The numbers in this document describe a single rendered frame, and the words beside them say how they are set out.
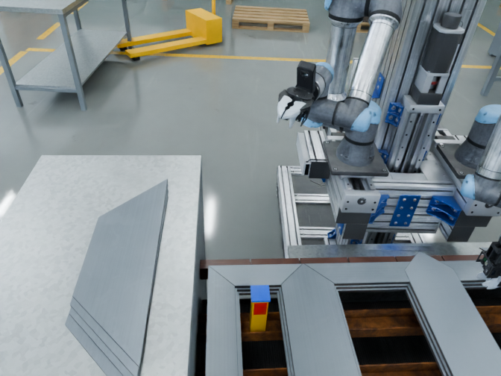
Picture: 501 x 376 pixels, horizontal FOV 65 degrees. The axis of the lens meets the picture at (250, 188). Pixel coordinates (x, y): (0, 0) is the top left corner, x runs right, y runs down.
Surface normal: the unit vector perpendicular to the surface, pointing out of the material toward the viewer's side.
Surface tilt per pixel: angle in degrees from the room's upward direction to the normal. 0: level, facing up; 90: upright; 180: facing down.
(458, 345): 0
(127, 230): 0
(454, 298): 1
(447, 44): 90
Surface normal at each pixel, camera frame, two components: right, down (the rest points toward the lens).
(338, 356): 0.04, -0.78
